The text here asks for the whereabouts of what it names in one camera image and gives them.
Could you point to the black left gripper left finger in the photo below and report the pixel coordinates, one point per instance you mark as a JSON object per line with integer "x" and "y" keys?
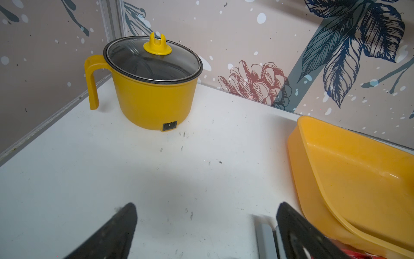
{"x": 113, "y": 240}

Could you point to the yellow plastic storage box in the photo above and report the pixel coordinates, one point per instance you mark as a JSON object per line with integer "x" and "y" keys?
{"x": 354, "y": 189}

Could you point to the yellow electric cooking pot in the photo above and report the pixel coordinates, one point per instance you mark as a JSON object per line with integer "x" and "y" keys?
{"x": 155, "y": 79}

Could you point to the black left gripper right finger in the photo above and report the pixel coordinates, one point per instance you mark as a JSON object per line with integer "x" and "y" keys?
{"x": 299, "y": 236}

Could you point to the red open pruning pliers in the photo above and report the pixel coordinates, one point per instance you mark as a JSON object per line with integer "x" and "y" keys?
{"x": 356, "y": 255}

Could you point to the grey left pruning pliers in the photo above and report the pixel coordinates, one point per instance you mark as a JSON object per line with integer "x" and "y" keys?
{"x": 266, "y": 237}

